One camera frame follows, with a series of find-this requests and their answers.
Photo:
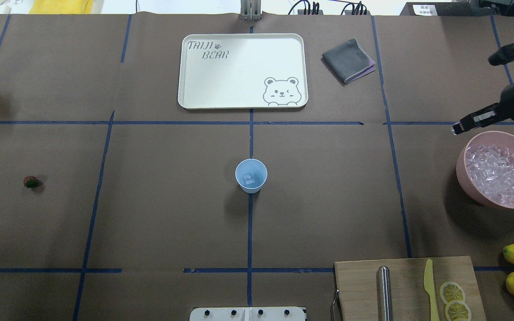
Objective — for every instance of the light blue paper cup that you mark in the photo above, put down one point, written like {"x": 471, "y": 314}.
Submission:
{"x": 255, "y": 166}

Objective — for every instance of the folded grey purple cloth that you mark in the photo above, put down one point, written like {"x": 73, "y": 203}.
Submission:
{"x": 348, "y": 61}

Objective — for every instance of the yellow cloth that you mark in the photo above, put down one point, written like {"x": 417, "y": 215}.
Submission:
{"x": 61, "y": 7}

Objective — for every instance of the aluminium frame post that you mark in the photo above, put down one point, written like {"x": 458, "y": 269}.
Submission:
{"x": 250, "y": 10}

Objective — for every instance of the black cable connector block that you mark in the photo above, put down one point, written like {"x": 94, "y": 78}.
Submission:
{"x": 305, "y": 8}
{"x": 354, "y": 9}

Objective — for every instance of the pink bowl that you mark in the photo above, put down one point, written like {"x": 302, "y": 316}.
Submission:
{"x": 497, "y": 138}

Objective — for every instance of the bamboo cutting board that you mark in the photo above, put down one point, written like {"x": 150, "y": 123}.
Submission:
{"x": 359, "y": 291}

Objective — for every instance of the white bear serving tray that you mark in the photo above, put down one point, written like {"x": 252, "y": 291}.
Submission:
{"x": 226, "y": 71}

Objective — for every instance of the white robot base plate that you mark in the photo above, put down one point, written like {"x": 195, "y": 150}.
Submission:
{"x": 271, "y": 313}

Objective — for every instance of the yellow plastic knife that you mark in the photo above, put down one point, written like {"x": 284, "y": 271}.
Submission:
{"x": 429, "y": 287}

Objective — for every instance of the pile of clear ice cubes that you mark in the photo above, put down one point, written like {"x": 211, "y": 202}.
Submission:
{"x": 491, "y": 170}

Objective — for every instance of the black box with label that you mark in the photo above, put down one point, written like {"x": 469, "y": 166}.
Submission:
{"x": 453, "y": 8}

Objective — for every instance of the red strawberry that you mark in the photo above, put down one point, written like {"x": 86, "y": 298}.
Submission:
{"x": 31, "y": 182}

